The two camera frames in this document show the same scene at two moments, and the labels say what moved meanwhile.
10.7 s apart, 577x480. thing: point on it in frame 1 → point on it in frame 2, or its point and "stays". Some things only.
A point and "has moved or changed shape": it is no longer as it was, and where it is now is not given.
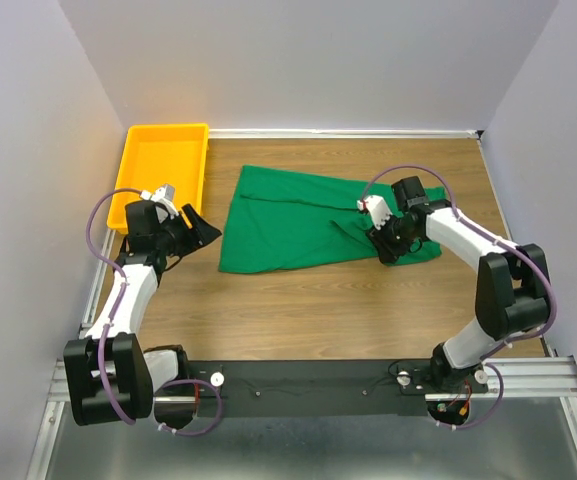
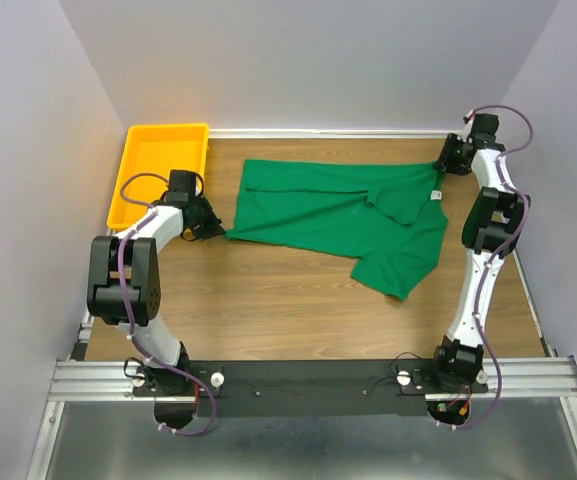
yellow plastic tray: x=155 y=155 stays
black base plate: x=309 y=387 stays
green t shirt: x=287 y=219 has moved or changed shape
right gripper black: x=387 y=252 → x=443 y=161
